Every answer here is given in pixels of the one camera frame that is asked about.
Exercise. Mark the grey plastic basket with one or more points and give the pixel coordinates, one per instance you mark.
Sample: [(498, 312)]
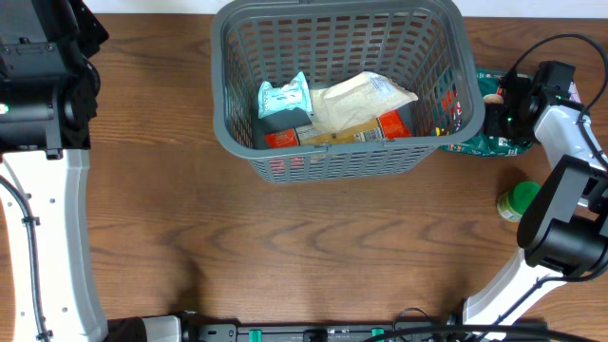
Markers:
[(421, 45)]

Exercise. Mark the beige paper pouch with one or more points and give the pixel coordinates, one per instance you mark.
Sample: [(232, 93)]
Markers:
[(356, 101)]

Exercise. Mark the light blue wipes packet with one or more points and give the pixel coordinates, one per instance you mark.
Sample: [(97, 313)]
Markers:
[(291, 96)]

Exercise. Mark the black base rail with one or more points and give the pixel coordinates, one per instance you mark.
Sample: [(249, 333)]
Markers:
[(293, 333)]

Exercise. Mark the green lid jar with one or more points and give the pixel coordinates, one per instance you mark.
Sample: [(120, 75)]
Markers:
[(512, 204)]

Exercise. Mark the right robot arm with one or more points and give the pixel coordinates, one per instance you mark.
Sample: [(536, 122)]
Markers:
[(562, 235)]

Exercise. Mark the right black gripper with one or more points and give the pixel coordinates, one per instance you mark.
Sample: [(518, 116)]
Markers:
[(497, 119)]

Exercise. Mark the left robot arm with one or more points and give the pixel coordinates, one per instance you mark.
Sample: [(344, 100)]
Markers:
[(48, 98)]

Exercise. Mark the orange pasta package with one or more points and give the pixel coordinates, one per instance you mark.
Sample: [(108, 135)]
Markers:
[(388, 126)]

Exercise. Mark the tissue pack multipack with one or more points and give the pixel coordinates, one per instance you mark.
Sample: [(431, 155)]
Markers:
[(574, 93)]

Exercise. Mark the green coffee bag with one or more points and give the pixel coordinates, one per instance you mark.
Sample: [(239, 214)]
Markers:
[(481, 145)]

